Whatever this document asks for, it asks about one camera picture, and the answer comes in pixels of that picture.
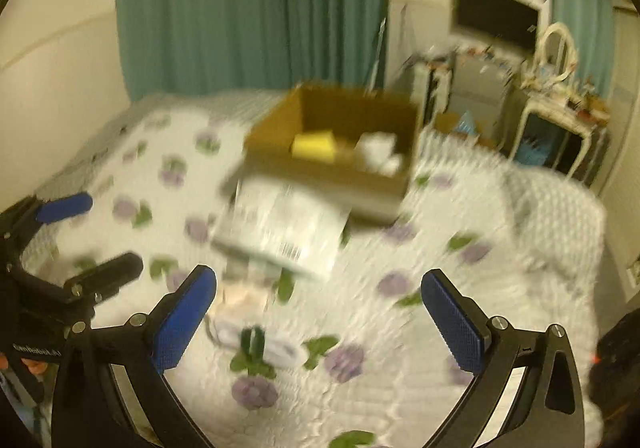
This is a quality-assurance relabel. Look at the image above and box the white floral blanket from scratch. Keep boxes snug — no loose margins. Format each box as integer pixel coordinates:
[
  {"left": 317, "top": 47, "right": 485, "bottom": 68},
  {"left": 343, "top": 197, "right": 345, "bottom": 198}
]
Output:
[{"left": 20, "top": 91, "right": 608, "bottom": 448}]

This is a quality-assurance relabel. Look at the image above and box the white cloth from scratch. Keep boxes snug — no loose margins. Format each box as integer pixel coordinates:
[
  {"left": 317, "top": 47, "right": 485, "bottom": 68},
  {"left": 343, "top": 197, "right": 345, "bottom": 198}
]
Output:
[{"left": 210, "top": 315, "right": 306, "bottom": 369}]

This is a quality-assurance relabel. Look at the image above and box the white printed package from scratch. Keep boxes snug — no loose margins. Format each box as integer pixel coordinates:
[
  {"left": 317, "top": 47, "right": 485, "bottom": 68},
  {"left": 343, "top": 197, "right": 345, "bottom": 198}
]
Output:
[{"left": 210, "top": 177, "right": 351, "bottom": 282}]

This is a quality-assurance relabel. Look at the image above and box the peach soft item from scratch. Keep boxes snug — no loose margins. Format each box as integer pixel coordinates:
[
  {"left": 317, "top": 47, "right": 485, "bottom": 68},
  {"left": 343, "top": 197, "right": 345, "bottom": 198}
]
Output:
[{"left": 220, "top": 278, "right": 273, "bottom": 317}]

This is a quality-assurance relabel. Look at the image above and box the light blue curtain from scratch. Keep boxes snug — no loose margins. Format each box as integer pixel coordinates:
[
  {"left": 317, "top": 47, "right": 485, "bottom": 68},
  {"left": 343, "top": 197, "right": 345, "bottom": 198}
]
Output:
[{"left": 545, "top": 0, "right": 619, "bottom": 96}]

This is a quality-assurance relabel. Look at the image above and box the black wall television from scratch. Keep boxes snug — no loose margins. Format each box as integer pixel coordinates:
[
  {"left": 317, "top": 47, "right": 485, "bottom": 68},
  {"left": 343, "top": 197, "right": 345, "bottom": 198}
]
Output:
[{"left": 452, "top": 0, "right": 541, "bottom": 54}]

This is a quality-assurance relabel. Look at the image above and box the brown cardboard box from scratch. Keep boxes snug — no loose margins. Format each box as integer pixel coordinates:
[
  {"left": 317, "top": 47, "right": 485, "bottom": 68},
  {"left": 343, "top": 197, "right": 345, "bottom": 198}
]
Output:
[{"left": 242, "top": 82, "right": 421, "bottom": 225}]

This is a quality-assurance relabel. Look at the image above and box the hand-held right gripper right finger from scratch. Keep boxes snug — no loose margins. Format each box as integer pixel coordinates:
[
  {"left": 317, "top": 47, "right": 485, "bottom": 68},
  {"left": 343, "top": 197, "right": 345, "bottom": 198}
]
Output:
[{"left": 421, "top": 269, "right": 587, "bottom": 448}]

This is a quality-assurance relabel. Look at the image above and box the white soft toy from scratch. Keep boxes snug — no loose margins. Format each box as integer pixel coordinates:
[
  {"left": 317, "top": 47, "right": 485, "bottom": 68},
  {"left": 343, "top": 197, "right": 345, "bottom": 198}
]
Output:
[{"left": 354, "top": 131, "right": 405, "bottom": 175}]

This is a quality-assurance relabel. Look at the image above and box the small open cardboard box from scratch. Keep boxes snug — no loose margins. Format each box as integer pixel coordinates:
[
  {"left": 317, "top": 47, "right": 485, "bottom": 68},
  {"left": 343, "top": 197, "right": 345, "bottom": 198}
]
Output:
[{"left": 432, "top": 111, "right": 502, "bottom": 148}]

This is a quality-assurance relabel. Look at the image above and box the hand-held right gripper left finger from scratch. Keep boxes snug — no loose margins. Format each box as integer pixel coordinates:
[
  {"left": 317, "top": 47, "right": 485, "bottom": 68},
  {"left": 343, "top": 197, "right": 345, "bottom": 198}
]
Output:
[{"left": 51, "top": 265, "right": 217, "bottom": 448}]

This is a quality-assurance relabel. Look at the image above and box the green curtain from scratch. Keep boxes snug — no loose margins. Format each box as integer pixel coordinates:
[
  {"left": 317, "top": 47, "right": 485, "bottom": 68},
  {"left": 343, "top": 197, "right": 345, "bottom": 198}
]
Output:
[{"left": 116, "top": 0, "right": 391, "bottom": 102}]

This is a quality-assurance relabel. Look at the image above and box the dark object with red light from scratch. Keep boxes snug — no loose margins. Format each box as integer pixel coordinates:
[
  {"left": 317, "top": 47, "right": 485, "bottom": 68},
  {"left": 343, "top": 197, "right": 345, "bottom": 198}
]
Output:
[{"left": 587, "top": 312, "right": 640, "bottom": 431}]

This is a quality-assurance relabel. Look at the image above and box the cluttered storage shelf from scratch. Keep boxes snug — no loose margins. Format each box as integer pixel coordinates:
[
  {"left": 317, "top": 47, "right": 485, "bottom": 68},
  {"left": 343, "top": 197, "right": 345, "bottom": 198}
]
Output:
[{"left": 410, "top": 47, "right": 517, "bottom": 139}]

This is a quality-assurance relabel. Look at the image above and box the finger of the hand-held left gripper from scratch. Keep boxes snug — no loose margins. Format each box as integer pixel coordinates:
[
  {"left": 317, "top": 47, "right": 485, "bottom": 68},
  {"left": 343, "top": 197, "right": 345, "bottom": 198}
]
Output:
[
  {"left": 0, "top": 193, "right": 94, "bottom": 259},
  {"left": 62, "top": 252, "right": 144, "bottom": 305}
]

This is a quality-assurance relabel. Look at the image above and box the white vanity table with mirror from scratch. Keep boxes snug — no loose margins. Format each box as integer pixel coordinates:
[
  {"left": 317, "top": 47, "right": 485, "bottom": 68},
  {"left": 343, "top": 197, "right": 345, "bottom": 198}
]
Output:
[{"left": 510, "top": 22, "right": 613, "bottom": 181}]

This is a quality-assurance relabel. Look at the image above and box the yellow sponge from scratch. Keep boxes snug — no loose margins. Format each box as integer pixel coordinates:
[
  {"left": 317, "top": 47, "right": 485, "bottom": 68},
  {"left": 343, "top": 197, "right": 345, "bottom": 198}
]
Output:
[{"left": 291, "top": 130, "right": 337, "bottom": 164}]

